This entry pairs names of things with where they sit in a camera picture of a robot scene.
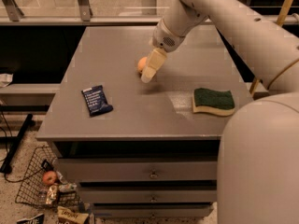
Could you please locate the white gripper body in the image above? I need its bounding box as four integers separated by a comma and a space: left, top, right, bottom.
151, 20, 185, 52

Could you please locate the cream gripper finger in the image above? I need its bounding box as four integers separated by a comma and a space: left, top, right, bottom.
141, 49, 167, 83

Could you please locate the orange fruit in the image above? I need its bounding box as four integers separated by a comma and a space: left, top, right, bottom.
137, 57, 147, 74

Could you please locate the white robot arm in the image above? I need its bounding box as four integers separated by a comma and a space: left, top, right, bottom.
141, 0, 299, 224

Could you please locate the green and yellow sponge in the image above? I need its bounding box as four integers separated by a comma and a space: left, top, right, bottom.
192, 88, 235, 117

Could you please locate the grey drawer cabinet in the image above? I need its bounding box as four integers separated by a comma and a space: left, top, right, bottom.
37, 26, 251, 210

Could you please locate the blue snack bar packet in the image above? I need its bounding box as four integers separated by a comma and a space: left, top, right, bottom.
81, 85, 113, 117

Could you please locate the top drawer front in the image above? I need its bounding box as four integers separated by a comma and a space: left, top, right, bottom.
54, 158, 217, 182

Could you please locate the drawer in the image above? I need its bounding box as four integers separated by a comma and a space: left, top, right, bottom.
78, 187, 217, 203
54, 158, 217, 182
93, 204, 213, 218

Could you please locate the bottom drawer front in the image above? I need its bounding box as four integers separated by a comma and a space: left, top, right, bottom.
93, 204, 213, 218

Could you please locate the white paper at left edge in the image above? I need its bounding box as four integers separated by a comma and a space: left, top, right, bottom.
0, 74, 13, 88

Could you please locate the middle drawer front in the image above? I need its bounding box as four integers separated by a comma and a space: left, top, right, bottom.
78, 187, 217, 203

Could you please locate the red apple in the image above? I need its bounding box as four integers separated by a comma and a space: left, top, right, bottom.
42, 171, 57, 186

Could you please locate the silver foil snack wrapper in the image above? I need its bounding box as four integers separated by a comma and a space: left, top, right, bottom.
46, 184, 59, 205

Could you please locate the yellow chip bag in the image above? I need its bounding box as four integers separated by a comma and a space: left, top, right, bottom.
57, 206, 89, 224

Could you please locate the black metal stand leg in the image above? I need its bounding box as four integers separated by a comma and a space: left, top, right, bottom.
0, 114, 33, 174

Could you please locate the dark snack bag on floor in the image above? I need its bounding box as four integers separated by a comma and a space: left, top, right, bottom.
16, 214, 45, 224

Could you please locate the metal railing frame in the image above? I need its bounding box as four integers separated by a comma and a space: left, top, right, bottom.
0, 0, 299, 26

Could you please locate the black wire basket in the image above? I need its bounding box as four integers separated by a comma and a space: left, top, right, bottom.
15, 147, 80, 208

